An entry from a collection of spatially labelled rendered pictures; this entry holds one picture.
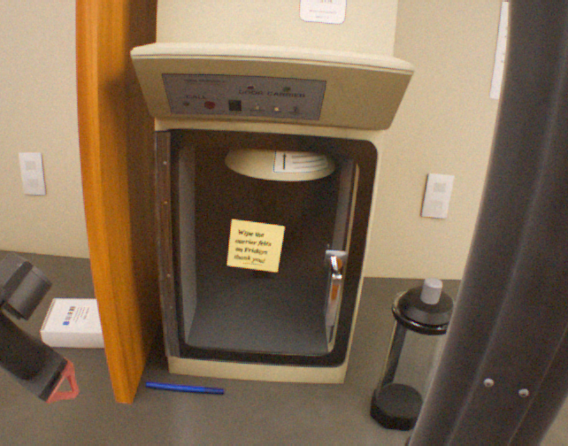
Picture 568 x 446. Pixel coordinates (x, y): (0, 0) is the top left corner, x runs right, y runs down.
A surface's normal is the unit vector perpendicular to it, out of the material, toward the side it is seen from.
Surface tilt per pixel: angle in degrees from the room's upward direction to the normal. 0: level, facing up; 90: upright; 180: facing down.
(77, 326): 0
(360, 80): 135
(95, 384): 0
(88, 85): 90
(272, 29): 90
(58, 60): 90
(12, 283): 90
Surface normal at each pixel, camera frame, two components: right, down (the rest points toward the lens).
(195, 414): 0.07, -0.91
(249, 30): 0.00, 0.41
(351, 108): -0.04, 0.93
